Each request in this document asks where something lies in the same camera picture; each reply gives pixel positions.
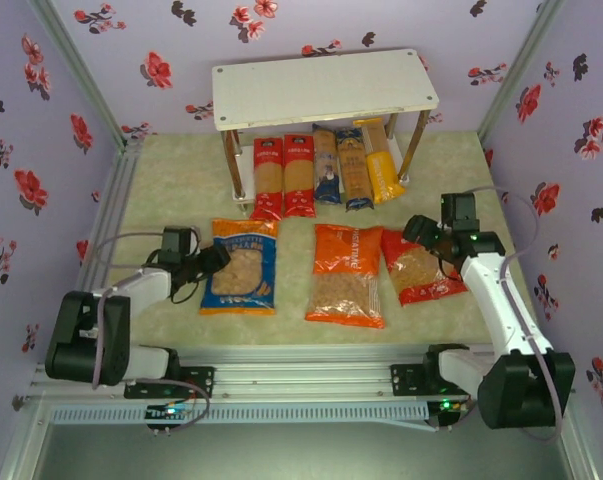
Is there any blue macaroni bag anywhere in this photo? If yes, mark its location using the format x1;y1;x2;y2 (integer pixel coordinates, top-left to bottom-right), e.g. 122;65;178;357
199;218;281;317

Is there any red macaroni bag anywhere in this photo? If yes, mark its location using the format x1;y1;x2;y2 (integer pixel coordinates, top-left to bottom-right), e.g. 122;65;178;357
379;228;470;308

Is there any yellow spaghetti bag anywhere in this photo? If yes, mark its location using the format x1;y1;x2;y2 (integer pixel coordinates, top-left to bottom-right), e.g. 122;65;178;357
353;118;407;205

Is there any dark blue star spaghetti bag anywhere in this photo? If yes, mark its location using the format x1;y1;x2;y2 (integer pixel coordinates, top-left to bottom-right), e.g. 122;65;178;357
334;127;375;212

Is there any orange pasta bag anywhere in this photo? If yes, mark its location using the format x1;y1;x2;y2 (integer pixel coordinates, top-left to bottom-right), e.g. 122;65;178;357
304;223;387;330

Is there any red spaghetti bag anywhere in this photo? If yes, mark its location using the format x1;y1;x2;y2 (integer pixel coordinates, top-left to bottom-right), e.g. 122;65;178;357
249;137;286;221
282;133;318;219

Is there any blue spaghetti bag with figure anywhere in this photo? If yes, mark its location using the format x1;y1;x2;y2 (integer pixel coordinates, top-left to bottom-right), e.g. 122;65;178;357
311;123;343;205

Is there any white two-tier shelf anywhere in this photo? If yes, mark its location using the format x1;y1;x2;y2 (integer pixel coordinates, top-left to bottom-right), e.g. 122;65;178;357
211;48;440;214

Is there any green marbled table mat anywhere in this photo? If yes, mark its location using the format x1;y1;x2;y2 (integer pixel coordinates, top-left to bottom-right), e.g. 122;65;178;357
90;130;545;347

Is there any small circuit board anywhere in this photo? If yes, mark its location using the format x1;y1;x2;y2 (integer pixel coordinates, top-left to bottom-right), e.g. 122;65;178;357
144;402;195;436
427;397;471;432

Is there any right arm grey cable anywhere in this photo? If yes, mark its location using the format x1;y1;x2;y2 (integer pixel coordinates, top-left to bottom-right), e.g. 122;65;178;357
430;185;567;444

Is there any slanted aluminium side rail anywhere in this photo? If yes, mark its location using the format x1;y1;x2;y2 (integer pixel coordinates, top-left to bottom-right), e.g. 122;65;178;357
55;139;145;361

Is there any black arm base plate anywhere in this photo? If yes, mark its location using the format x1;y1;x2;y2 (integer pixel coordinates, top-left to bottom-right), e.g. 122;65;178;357
389;363;455;396
124;365;216;400

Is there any long aluminium frame rail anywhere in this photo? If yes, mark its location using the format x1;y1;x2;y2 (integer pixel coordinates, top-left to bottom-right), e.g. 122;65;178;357
28;344;577;401

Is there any aluminium corner post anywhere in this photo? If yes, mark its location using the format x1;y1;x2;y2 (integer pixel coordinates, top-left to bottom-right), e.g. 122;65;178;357
478;0;565;144
28;0;132;149

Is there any white slotted cable duct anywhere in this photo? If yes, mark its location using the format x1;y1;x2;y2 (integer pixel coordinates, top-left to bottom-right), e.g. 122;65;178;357
48;402;430;427

